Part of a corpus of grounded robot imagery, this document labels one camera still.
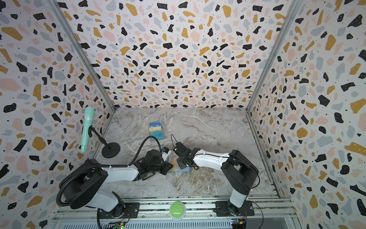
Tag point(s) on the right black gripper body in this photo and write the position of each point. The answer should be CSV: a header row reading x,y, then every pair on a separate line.
x,y
181,161

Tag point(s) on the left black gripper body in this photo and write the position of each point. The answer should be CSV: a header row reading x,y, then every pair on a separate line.
x,y
160,167

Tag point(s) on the blue leather card holder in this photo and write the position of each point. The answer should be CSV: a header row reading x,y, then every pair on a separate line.
x,y
185,170

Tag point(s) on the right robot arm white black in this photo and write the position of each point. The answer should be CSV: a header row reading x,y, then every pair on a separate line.
x,y
238,170

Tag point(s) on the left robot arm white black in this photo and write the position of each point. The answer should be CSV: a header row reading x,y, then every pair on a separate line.
x,y
82,187

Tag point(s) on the clear box with cards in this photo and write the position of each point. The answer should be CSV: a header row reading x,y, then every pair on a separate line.
x,y
156,130

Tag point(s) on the black microphone stand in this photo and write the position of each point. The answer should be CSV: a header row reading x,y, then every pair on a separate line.
x,y
109,150

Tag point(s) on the green push button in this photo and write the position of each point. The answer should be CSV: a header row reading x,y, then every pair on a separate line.
x,y
177,210

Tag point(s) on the mint green microphone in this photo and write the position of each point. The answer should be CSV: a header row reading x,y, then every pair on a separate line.
x,y
88,119

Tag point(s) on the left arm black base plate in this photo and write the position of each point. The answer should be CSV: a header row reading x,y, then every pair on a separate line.
x,y
126,211

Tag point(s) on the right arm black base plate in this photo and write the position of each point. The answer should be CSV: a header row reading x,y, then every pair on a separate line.
x,y
226,209

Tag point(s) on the white ventilated cable duct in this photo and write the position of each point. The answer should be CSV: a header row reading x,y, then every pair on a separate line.
x,y
158,224

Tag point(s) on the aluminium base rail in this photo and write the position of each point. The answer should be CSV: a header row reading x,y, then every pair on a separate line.
x,y
196,208

